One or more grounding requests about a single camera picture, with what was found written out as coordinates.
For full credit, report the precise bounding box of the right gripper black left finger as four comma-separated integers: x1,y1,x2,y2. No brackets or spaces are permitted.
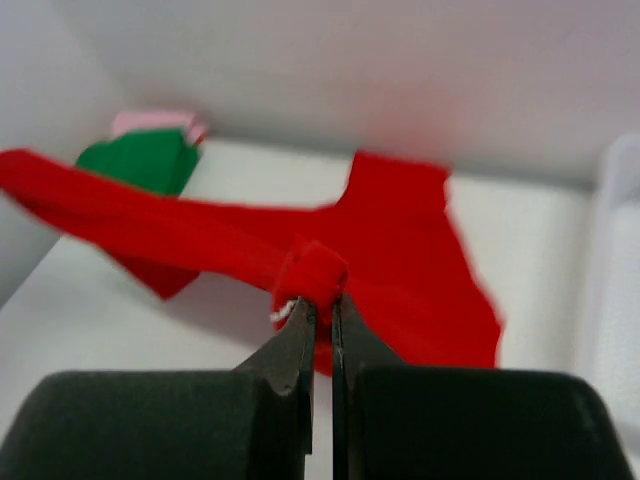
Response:
234,297,316,455

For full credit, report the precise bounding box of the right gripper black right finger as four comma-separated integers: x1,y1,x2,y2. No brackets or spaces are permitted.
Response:
331,294,404,480

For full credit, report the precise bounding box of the red t shirt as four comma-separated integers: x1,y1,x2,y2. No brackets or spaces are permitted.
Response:
1,150,501,374

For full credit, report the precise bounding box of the green t shirt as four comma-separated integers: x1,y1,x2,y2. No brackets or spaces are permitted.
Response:
75,129,200,196

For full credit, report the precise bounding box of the pink t shirt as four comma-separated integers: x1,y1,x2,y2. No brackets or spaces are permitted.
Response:
110,109,209,145

